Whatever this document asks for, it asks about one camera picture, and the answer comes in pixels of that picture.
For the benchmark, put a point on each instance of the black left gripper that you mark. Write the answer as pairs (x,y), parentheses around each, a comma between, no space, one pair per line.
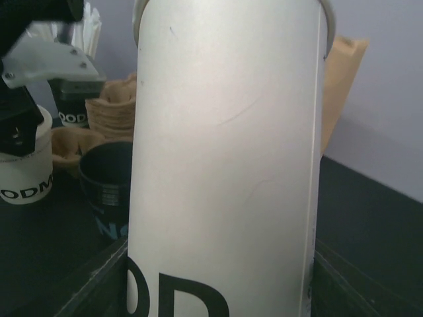
(20,118)

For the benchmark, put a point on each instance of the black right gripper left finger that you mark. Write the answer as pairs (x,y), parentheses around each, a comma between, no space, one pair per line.
(98,288)

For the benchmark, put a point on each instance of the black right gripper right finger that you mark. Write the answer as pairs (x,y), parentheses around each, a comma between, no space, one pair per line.
(341,289)

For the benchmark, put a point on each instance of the brown pulp cup carrier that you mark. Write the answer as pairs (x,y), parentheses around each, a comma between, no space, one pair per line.
(69,144)

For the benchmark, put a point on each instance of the stack of black cup lids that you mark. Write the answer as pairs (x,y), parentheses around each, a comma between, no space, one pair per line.
(105,173)

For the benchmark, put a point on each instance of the white paper coffee cup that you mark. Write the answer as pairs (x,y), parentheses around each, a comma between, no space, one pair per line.
(227,149)
(28,179)

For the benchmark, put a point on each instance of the brown paper takeout bag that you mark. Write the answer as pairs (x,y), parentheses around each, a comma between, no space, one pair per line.
(341,67)

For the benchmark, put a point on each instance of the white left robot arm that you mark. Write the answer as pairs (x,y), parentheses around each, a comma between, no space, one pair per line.
(16,17)

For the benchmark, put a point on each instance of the stack of pulp cup carriers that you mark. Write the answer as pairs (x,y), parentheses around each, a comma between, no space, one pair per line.
(112,114)

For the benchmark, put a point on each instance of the cup of white wrapped stirrers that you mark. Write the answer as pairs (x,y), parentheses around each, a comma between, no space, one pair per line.
(81,78)

